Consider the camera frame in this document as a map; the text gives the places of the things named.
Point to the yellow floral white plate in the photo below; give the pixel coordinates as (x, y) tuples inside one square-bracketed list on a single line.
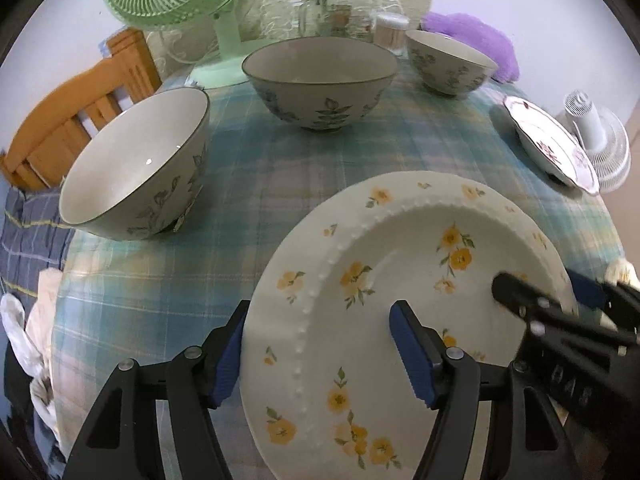
[(400, 260)]

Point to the large leaf print bowl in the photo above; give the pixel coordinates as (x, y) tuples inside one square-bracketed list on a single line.
[(125, 170), (310, 95)]

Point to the purple plush toy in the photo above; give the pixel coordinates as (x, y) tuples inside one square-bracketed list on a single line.
[(480, 30)]

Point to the small leaf print bowl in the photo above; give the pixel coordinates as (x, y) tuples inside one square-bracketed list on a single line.
[(450, 72)]

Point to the glass jar with lid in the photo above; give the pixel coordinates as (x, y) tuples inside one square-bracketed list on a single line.
[(342, 5)]

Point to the plaid tablecloth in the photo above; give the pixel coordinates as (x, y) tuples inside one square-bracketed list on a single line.
[(350, 160)]

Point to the wooden chair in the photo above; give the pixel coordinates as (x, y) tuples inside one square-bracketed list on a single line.
[(65, 105)]

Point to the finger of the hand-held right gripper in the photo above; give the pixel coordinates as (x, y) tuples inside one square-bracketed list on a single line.
[(520, 297), (590, 292)]

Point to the white electric fan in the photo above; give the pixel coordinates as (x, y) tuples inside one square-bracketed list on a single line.
[(607, 155)]

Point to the clear glass mug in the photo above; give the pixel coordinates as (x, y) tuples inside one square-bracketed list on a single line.
[(315, 15)]

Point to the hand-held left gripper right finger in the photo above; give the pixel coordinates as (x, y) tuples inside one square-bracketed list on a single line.
[(410, 355)]

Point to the cotton swab container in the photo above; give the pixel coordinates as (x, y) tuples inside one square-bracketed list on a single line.
[(390, 30)]

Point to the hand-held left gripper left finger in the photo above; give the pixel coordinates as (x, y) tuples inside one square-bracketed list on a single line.
[(225, 360)]

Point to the red print white plate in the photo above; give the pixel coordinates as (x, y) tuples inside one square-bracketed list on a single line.
[(545, 135)]

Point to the white plastic bag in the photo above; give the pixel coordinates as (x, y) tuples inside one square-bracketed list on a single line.
[(30, 320)]

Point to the blue plaid blanket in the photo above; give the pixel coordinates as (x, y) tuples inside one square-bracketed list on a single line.
[(30, 230)]

